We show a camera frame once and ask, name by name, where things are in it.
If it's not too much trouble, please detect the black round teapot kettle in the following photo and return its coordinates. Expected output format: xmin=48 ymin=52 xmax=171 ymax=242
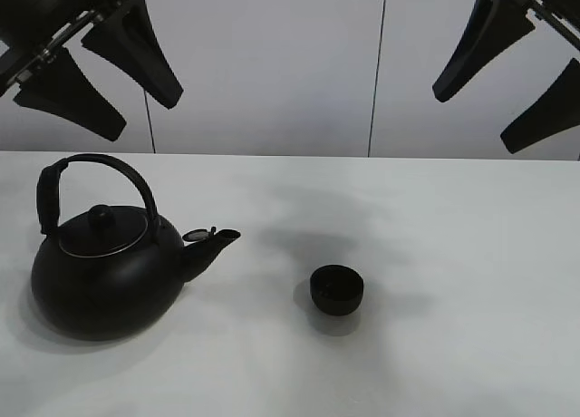
xmin=31 ymin=153 xmax=241 ymax=341

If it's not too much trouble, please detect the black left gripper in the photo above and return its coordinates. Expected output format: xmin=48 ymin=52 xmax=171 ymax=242
xmin=1 ymin=0 xmax=183 ymax=141

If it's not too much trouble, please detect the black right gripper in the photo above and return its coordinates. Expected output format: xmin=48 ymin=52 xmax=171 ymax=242
xmin=432 ymin=0 xmax=579 ymax=154

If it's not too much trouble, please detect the small black teacup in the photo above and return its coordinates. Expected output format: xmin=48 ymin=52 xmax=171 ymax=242
xmin=309 ymin=265 xmax=364 ymax=317

